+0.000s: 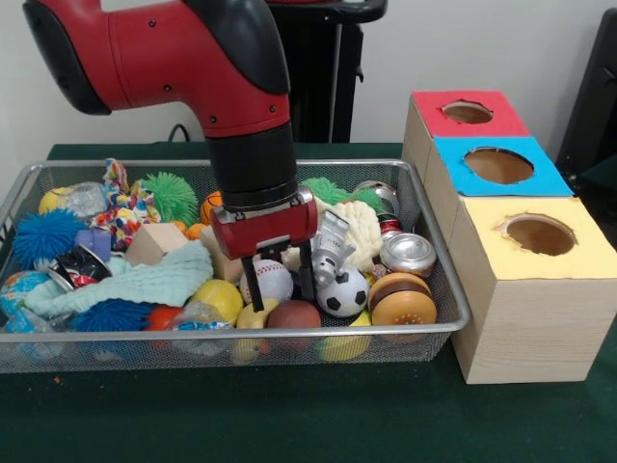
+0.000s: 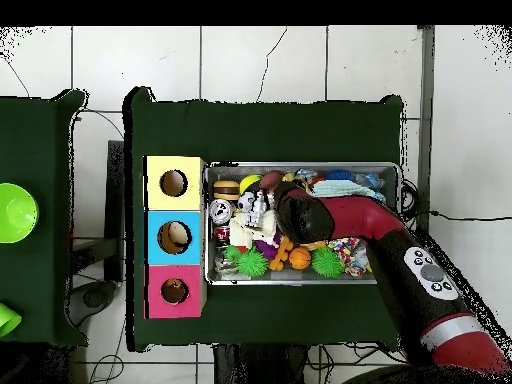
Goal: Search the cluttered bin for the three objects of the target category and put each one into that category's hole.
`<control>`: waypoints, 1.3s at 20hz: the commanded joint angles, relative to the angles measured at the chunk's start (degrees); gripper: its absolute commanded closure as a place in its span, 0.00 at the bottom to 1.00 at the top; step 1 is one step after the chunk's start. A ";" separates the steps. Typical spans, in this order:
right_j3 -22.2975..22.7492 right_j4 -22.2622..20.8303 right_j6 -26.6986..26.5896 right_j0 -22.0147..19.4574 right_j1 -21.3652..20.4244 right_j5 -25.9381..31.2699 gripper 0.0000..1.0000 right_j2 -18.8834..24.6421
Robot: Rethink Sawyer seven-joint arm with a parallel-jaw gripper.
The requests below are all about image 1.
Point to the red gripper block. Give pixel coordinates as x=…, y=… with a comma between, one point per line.
x=265, y=229

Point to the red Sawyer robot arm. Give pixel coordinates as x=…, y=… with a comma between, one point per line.
x=193, y=58

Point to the wooden box with three holes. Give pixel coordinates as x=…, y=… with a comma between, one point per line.
x=530, y=328

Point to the white baseball toy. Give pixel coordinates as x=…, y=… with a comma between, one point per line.
x=275, y=282

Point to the yellow plush toy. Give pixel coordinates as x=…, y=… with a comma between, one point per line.
x=247, y=319

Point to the wooden cube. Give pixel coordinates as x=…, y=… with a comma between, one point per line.
x=226, y=265

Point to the silver robot figure toy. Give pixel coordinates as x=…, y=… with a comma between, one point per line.
x=332, y=246

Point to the black and white soccer ball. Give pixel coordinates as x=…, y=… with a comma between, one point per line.
x=344, y=294

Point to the cream knitted cloth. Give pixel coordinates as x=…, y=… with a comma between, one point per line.
x=361, y=226

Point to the orange basketball toy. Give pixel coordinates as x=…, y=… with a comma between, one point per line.
x=211, y=207

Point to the wooden toy hamburger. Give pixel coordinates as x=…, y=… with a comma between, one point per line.
x=402, y=308

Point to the crushed silver drink can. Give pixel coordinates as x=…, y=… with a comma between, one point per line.
x=407, y=251

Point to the mint green knitted cloth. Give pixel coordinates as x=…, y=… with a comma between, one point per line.
x=144, y=282

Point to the dark green table cloth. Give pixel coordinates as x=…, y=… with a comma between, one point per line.
x=289, y=419
x=602, y=193

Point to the blue spiky rubber ball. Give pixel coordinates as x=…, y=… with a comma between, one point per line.
x=45, y=238

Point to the black flat panel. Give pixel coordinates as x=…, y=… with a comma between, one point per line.
x=598, y=96

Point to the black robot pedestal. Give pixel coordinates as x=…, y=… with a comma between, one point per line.
x=337, y=72

